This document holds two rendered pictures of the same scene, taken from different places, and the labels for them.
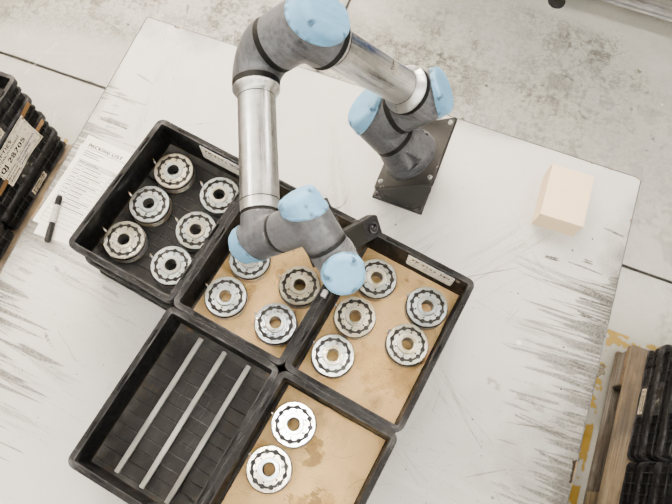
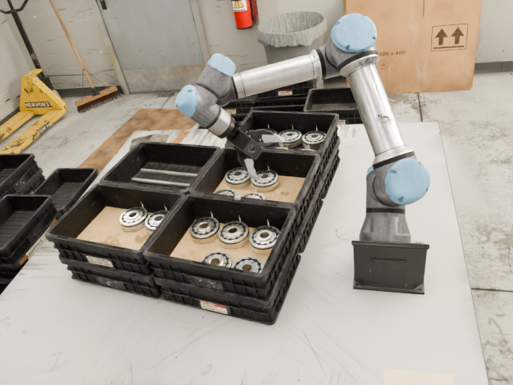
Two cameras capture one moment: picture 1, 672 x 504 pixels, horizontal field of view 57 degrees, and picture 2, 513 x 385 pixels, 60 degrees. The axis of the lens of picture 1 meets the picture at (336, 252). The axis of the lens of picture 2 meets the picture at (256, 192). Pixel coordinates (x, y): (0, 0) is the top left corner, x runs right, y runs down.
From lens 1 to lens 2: 135 cm
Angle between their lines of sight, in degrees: 56
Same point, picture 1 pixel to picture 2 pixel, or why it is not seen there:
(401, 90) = (375, 140)
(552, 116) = not seen: outside the picture
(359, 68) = (356, 91)
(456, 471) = (135, 351)
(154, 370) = (194, 167)
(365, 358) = (206, 250)
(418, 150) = (378, 224)
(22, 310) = not seen: hidden behind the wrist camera
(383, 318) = (237, 253)
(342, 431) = not seen: hidden behind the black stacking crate
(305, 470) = (133, 237)
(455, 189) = (391, 309)
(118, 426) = (164, 165)
